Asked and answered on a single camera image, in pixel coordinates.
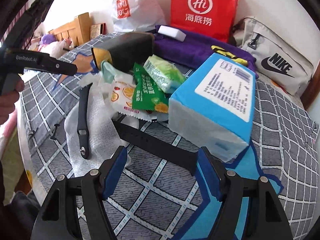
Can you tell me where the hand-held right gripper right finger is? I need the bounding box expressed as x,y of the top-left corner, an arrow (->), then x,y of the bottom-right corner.
196,146 -> 294,240

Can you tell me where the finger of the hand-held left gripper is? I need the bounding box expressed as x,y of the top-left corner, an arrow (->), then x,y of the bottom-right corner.
5,47 -> 78,76

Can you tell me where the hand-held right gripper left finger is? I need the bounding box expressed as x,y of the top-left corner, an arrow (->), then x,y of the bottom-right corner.
30,145 -> 128,240

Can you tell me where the long black watch strap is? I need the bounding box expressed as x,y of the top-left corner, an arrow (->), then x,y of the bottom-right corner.
114,120 -> 198,177

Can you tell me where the mint green packet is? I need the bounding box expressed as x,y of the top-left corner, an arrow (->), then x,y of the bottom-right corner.
101,60 -> 119,84

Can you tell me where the short black watch strap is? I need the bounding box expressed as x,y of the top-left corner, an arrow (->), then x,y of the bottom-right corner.
77,82 -> 93,159

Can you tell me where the orange fruit print packet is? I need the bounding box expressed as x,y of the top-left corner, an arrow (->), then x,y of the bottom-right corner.
109,80 -> 140,114

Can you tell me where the dark green box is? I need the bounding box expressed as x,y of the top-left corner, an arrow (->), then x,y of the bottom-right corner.
91,32 -> 154,74

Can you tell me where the blue tissue pack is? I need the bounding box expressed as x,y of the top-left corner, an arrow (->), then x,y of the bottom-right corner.
168,52 -> 258,162

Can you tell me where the green snack packet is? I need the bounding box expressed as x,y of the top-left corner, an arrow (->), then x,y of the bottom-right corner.
132,62 -> 170,114

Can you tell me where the green pocket tissue pack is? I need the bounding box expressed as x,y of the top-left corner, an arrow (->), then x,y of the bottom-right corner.
143,55 -> 187,93

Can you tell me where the person's left hand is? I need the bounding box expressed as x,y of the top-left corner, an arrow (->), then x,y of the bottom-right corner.
0,80 -> 25,126

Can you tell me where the purple and white plush toy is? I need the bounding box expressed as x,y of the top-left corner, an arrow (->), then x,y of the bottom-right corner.
27,34 -> 73,55

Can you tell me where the wooden bedside furniture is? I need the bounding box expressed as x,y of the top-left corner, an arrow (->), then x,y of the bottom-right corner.
49,12 -> 92,48

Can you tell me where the grey checked blanket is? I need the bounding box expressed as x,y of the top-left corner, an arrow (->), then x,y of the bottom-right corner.
15,31 -> 320,240

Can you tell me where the framed picture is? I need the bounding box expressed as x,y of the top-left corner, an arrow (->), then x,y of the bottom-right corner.
90,23 -> 107,40

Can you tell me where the small black clip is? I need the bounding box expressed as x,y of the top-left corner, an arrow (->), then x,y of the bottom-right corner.
49,124 -> 61,140

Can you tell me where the white plastic shopping bag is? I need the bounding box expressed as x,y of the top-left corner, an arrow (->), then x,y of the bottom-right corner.
111,0 -> 167,33

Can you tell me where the person's leg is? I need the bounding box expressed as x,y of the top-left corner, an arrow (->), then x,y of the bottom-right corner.
0,160 -> 42,240

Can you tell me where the white rectangular box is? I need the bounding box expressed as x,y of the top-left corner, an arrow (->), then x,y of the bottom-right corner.
158,25 -> 187,42

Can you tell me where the yellow and black packet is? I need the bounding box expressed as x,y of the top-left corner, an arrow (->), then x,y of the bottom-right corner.
211,45 -> 248,67

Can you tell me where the purple sweater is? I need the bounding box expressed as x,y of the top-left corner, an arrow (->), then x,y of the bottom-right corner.
151,25 -> 257,74

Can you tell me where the grey sports bag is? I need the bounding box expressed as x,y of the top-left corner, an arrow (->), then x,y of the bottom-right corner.
232,17 -> 314,95

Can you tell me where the red paper bag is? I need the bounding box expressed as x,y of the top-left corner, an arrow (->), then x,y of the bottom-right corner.
171,0 -> 240,43

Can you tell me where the wooden bed frame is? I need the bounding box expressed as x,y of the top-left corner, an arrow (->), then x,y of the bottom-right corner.
299,62 -> 320,110

